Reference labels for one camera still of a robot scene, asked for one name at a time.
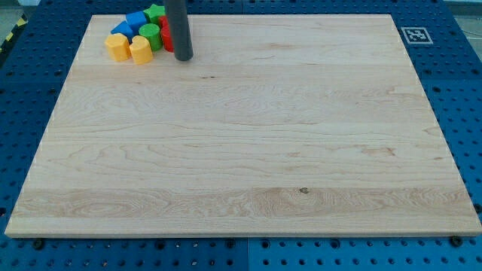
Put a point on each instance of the red star block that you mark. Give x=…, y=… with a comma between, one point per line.
x=163, y=21

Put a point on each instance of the green star block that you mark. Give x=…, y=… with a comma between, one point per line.
x=153, y=13

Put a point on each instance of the wooden board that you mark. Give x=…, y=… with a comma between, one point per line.
x=286, y=125

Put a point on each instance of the red cylinder block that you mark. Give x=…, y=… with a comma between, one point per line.
x=166, y=39

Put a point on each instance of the yellow heart block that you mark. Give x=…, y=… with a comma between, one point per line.
x=140, y=49

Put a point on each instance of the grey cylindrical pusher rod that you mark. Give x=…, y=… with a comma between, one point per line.
x=177, y=15

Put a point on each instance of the green cylinder block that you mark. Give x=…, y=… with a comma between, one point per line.
x=151, y=31

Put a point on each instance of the yellow hexagon block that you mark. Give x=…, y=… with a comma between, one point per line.
x=118, y=47

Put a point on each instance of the blue cube block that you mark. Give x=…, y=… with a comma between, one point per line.
x=136, y=20

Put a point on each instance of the blue triangular block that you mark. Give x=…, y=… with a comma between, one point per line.
x=124, y=29

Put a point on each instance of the white fiducial marker tag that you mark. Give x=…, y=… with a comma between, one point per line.
x=416, y=35

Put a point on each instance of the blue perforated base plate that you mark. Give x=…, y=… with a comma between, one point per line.
x=32, y=76

